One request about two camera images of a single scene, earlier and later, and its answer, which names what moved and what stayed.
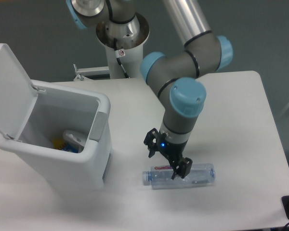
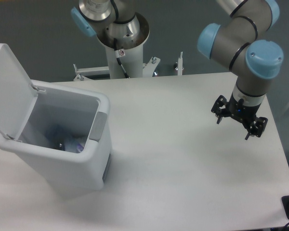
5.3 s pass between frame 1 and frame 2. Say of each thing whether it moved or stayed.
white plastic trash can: stayed
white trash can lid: stayed
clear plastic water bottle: moved
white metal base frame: stayed
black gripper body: moved
